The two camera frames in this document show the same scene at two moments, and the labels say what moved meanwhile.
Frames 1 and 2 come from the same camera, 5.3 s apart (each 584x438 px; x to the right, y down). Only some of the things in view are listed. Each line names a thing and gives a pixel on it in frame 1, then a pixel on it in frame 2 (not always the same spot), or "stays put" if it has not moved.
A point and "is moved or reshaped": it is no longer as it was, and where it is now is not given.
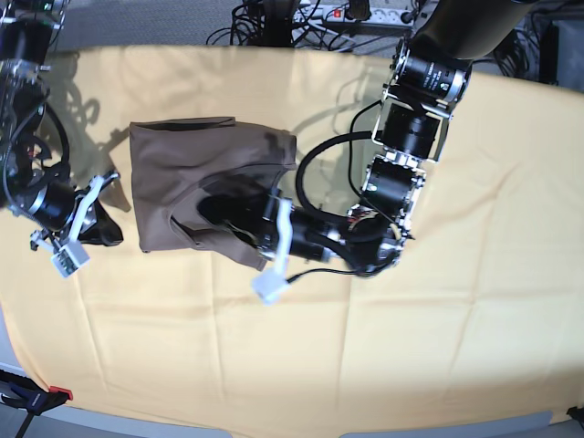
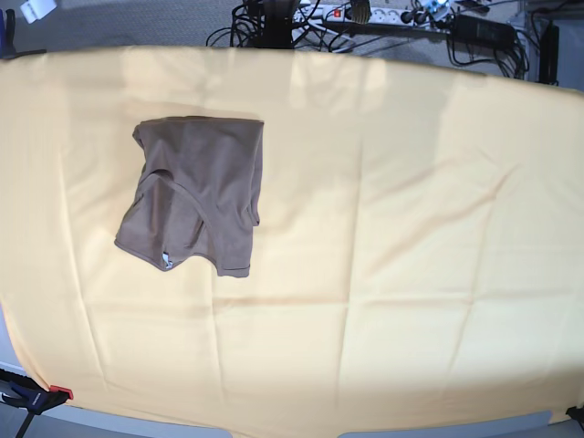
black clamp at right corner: (576, 412) stays put
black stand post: (275, 25) stays put
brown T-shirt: (174, 161) is moved or reshaped
